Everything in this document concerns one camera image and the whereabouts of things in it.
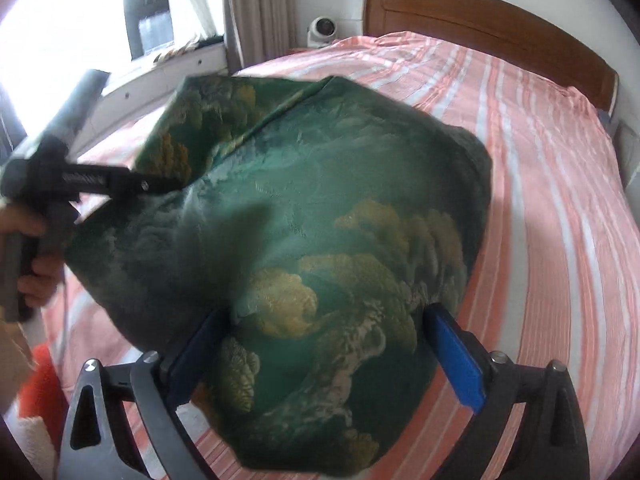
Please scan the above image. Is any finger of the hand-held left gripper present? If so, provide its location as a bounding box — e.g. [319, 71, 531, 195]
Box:
[62, 162, 195, 198]

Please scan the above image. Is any small white fan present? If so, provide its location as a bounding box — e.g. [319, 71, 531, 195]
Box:
[306, 16, 339, 50]

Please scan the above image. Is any wooden headboard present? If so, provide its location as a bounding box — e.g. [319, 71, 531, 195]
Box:
[362, 0, 621, 114]

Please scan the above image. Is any window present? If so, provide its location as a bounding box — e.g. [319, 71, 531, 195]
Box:
[0, 0, 227, 111]

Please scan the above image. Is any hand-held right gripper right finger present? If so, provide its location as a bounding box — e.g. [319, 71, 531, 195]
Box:
[424, 304, 592, 480]

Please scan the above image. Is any green printed padded jacket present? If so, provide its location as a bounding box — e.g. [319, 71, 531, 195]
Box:
[65, 74, 494, 476]

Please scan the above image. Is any beige curtain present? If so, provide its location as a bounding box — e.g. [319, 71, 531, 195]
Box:
[220, 0, 302, 74]

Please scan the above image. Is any pink striped bed sheet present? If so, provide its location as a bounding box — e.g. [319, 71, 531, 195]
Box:
[40, 32, 640, 480]

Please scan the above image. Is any white window bench cabinet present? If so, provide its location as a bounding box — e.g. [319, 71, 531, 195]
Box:
[75, 42, 237, 157]

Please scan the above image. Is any person's left hand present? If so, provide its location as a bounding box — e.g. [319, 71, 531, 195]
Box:
[0, 206, 65, 309]

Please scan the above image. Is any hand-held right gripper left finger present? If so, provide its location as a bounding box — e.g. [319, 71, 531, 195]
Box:
[57, 306, 232, 480]

